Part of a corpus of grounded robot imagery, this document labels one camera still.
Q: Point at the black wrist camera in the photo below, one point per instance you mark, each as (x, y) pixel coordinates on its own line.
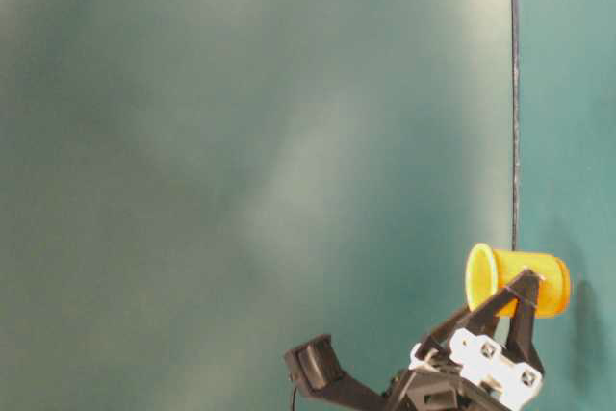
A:
(316, 372)

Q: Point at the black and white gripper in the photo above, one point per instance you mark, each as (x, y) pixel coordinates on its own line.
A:
(473, 373)

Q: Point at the yellow plastic cup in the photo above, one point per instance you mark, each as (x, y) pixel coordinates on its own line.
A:
(540, 278)

